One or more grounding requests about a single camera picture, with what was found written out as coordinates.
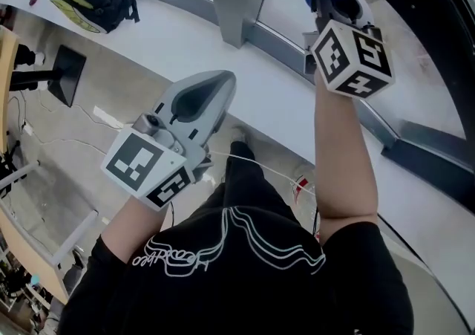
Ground wooden desk with black base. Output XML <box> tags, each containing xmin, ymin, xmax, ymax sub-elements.
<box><xmin>0</xmin><ymin>25</ymin><xmax>87</xmax><ymax>156</ymax></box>

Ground wooden desk with white frame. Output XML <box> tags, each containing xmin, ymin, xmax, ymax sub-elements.
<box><xmin>0</xmin><ymin>160</ymin><xmax>99</xmax><ymax>305</ymax></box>

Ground white window sill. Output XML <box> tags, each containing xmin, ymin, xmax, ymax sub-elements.
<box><xmin>0</xmin><ymin>0</ymin><xmax>475</xmax><ymax>238</ymax></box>

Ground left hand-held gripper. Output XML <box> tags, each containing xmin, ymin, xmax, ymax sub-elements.
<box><xmin>100</xmin><ymin>69</ymin><xmax>238</xmax><ymax>212</ymax></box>

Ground person's black trousers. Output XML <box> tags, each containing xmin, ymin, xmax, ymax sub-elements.
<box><xmin>206</xmin><ymin>140</ymin><xmax>298</xmax><ymax>227</ymax></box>

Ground person's right forearm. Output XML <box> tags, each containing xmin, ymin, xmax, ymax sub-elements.
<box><xmin>313</xmin><ymin>73</ymin><xmax>379</xmax><ymax>245</ymax></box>

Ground person's black printed shirt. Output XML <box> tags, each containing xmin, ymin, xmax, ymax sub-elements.
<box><xmin>57</xmin><ymin>205</ymin><xmax>415</xmax><ymax>335</ymax></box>

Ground person's grey shoe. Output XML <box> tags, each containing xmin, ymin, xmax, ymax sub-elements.
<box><xmin>229</xmin><ymin>125</ymin><xmax>249</xmax><ymax>145</ymax></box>

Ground person's left forearm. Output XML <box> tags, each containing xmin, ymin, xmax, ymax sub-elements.
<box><xmin>100</xmin><ymin>192</ymin><xmax>171</xmax><ymax>264</ymax></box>

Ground white shelf rack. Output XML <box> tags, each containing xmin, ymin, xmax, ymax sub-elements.
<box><xmin>0</xmin><ymin>236</ymin><xmax>56</xmax><ymax>327</ymax></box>

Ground long white cable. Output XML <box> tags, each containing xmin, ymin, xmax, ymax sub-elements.
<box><xmin>207</xmin><ymin>151</ymin><xmax>316</xmax><ymax>197</ymax></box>

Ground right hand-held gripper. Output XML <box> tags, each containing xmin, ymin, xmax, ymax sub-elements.
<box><xmin>302</xmin><ymin>0</ymin><xmax>395</xmax><ymax>100</ymax></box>

